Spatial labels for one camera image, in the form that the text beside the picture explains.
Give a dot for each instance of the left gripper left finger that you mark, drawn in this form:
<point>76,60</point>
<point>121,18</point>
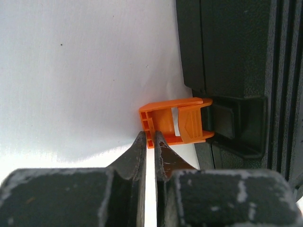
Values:
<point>112,196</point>

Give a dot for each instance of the black plastic tool case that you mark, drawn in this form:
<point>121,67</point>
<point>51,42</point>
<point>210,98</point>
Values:
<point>243,61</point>

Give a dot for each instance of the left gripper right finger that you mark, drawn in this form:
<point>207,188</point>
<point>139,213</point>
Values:
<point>187,197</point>

